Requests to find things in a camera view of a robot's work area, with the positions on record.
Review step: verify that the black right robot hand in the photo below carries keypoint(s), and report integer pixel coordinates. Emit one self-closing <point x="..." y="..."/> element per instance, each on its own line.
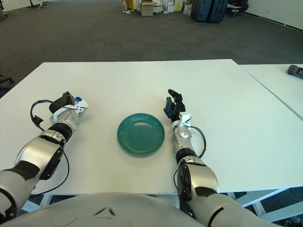
<point x="176" y="107"/>

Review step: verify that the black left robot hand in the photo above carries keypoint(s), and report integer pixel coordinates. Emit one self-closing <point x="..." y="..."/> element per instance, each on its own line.
<point x="61" y="101"/>

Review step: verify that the clear bottle with blue cap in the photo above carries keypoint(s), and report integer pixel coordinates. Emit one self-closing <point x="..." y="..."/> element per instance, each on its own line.
<point x="78" y="98"/>

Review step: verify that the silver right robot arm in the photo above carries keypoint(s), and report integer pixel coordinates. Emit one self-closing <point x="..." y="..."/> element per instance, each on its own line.
<point x="183" y="134"/>

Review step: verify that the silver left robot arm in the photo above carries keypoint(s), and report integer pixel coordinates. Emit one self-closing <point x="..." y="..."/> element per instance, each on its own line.
<point x="35" y="149"/>

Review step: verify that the green round plate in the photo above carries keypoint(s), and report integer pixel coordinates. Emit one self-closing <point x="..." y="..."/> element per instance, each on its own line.
<point x="140" y="134"/>

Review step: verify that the black office chair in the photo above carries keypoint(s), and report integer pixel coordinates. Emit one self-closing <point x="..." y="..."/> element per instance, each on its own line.
<point x="6" y="80"/>

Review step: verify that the white bag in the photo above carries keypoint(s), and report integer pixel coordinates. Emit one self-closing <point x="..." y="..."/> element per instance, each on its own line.
<point x="187" y="10"/>

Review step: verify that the black stand base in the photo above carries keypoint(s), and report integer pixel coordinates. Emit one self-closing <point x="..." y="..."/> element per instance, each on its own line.
<point x="36" y="5"/>

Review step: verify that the black suitcase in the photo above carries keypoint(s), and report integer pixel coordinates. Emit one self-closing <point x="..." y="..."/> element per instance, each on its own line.
<point x="194" y="9"/>

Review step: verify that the blue suitcase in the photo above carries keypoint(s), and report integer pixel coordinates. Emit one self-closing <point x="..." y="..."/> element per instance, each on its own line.
<point x="204" y="10"/>

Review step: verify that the stack of white boxes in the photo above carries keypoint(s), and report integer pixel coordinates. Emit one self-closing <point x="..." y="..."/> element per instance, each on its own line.
<point x="166" y="6"/>

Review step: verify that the brown cardboard box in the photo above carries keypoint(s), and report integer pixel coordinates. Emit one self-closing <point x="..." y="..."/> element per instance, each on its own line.
<point x="146" y="9"/>

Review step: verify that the navy suitcase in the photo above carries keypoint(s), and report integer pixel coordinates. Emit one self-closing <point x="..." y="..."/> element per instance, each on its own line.
<point x="219" y="10"/>

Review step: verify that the person legs with white shoes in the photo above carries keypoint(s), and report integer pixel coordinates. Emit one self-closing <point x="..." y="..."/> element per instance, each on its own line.
<point x="126" y="11"/>

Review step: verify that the yellow cabinet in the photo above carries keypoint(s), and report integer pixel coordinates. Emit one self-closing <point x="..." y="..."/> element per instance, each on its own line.
<point x="130" y="4"/>

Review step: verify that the grey robot torso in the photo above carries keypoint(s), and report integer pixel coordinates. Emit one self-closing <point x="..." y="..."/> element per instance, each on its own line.
<point x="94" y="212"/>

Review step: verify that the black handheld device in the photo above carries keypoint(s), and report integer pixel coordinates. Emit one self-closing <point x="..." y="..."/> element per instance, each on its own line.
<point x="295" y="70"/>

